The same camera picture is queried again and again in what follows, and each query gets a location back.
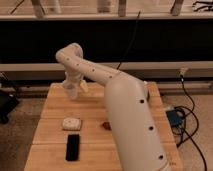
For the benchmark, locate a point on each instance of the black remote control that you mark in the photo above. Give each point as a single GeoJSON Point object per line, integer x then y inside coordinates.
{"type": "Point", "coordinates": [72, 148]}

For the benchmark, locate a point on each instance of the blue power box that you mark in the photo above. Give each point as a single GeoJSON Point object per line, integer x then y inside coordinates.
{"type": "Point", "coordinates": [174, 118]}

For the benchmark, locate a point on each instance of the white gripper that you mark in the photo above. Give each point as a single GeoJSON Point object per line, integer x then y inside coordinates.
{"type": "Point", "coordinates": [73, 79]}

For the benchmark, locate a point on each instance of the white ceramic cup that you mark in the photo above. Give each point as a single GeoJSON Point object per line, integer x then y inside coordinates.
{"type": "Point", "coordinates": [71, 89]}

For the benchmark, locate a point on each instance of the white patterned sponge block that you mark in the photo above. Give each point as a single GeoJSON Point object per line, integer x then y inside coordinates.
{"type": "Point", "coordinates": [71, 124]}

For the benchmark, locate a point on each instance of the dark object at left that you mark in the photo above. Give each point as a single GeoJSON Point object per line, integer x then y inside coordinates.
{"type": "Point", "coordinates": [7, 101]}

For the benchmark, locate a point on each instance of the brown oblong food item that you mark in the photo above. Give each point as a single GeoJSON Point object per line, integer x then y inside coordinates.
{"type": "Point", "coordinates": [106, 125]}

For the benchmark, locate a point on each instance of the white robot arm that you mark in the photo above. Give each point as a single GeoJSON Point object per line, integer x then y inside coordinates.
{"type": "Point", "coordinates": [135, 134]}

